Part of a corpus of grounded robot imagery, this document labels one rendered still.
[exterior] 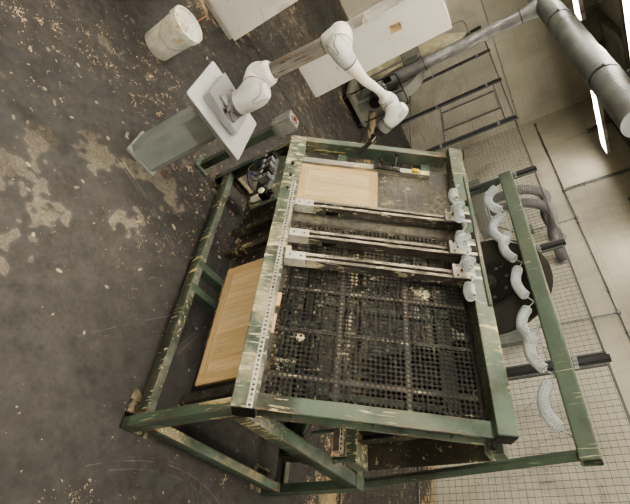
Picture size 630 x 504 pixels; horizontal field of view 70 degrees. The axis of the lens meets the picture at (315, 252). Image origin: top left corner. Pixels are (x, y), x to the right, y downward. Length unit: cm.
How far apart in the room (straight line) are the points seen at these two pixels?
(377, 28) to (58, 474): 583
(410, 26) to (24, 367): 568
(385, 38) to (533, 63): 580
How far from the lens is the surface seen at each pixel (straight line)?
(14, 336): 257
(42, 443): 259
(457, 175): 345
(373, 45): 666
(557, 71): 1207
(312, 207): 298
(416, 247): 284
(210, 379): 278
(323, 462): 289
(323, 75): 686
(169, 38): 404
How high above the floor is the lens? 225
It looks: 26 degrees down
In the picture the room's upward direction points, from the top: 71 degrees clockwise
